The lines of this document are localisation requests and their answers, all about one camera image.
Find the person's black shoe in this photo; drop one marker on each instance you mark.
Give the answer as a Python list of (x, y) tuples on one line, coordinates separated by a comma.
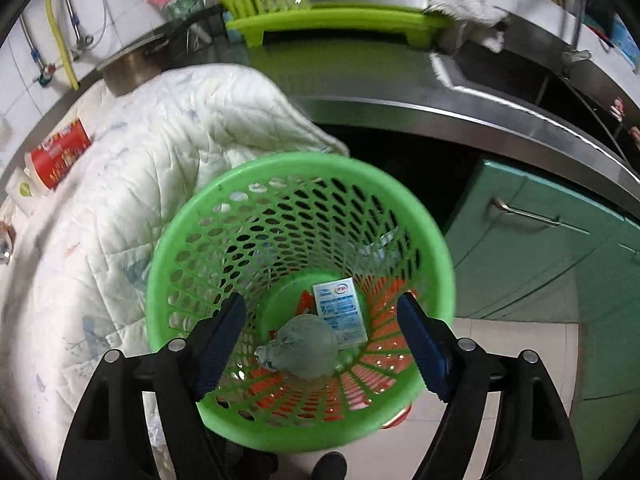
[(329, 467)]

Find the paper ball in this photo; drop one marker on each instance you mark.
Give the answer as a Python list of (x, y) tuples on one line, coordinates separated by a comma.
[(305, 347)]

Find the red plastic stool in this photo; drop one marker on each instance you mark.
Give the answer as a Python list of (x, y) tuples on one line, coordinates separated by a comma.
[(397, 417)]

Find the green glass jar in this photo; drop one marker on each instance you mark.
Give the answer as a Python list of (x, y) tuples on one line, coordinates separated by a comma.
[(185, 7)]

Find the steel sink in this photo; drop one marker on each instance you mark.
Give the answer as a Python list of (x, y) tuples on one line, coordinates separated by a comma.
[(505, 75)]

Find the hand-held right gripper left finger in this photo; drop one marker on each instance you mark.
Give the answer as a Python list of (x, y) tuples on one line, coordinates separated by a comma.
[(222, 340)]

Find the orange wafer wrapper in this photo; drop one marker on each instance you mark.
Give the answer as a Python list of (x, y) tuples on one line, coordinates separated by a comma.
[(305, 302)]

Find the metal pipe valve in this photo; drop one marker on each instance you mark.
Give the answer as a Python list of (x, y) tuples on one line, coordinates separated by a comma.
[(47, 74)]

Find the steel faucet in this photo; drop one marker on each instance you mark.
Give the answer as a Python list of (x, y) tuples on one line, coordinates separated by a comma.
[(580, 20)]

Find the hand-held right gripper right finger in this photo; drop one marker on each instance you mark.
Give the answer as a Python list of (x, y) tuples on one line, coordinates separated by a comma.
[(422, 345)]

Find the red instant noodle cup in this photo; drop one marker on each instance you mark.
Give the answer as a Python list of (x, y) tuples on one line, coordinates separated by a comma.
[(60, 155)]

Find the green mesh basket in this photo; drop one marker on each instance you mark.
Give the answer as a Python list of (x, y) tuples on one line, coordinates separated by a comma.
[(320, 162)]

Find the green cabinet door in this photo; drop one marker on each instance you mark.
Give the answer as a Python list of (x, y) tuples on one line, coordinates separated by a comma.
[(610, 360), (525, 260)]

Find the green dish rack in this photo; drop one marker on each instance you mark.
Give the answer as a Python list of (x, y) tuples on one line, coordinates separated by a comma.
[(325, 25)]

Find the white quilted mat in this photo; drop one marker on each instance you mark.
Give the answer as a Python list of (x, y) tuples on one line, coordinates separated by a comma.
[(125, 210)]

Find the white rag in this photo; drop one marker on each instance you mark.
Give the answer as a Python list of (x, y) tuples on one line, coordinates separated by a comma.
[(475, 10)]

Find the white and blue milk carton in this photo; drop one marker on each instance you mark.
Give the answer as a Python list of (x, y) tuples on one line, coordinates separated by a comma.
[(340, 310)]

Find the steel pot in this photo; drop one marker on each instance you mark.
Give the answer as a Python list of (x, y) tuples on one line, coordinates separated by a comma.
[(130, 72)]

